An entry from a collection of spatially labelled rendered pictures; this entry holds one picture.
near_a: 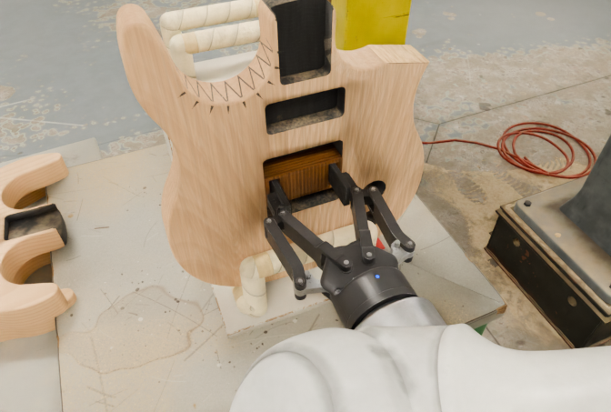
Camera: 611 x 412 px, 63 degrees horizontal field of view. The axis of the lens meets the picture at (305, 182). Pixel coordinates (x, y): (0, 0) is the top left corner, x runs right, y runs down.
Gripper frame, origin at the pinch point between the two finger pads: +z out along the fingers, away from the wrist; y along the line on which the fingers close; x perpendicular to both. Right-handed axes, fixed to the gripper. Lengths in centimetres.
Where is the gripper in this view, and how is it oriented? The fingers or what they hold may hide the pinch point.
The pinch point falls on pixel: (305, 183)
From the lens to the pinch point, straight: 60.1
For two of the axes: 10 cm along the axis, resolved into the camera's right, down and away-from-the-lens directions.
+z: -3.8, -6.4, 6.7
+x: -0.1, -7.2, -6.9
